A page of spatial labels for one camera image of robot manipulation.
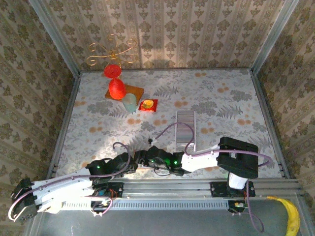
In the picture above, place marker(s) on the pink leather card holder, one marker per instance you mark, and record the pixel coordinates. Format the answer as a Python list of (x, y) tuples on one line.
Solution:
[(147, 169)]

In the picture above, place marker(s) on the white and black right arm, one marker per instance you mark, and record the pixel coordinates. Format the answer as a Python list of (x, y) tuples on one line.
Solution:
[(236, 162)]

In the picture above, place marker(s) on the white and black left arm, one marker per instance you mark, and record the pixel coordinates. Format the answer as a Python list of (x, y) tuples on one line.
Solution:
[(61, 189)]

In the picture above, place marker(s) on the grey metal shelf plate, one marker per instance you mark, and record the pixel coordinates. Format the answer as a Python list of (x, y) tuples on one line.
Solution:
[(160, 223)]

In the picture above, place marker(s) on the red square coaster yellow print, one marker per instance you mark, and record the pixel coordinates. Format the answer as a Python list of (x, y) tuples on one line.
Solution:
[(147, 105)]

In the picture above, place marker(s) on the translucent pale green cup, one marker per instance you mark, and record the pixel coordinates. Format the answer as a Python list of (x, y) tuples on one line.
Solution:
[(129, 103)]

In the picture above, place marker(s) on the wooden square coaster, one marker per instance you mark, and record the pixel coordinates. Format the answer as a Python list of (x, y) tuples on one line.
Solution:
[(134, 92)]

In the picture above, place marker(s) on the egg-shaped red hanging ornament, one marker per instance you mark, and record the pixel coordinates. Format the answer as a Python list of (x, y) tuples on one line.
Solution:
[(117, 88)]

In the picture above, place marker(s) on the white floral tablecloth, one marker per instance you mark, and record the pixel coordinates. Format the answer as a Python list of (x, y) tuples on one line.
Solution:
[(209, 83)]

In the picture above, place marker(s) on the round red hanging ornament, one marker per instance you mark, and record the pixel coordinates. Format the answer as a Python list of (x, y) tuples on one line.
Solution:
[(112, 71)]

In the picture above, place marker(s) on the yellow banana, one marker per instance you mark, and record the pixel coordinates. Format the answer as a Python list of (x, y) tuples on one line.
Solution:
[(291, 214)]

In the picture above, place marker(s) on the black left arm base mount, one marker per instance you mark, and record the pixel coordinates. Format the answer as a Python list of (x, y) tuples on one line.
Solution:
[(108, 190)]

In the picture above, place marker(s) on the aluminium mounting rail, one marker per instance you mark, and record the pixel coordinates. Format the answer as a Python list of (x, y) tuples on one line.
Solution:
[(167, 188)]

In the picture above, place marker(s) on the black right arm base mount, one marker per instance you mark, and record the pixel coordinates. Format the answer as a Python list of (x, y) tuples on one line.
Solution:
[(219, 189)]

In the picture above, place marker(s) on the aluminium table side rail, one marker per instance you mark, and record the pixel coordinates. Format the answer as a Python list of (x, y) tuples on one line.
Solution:
[(269, 123), (64, 123)]

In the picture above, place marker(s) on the aluminium frame post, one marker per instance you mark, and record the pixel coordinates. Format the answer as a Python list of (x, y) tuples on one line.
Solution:
[(54, 37), (273, 37)]

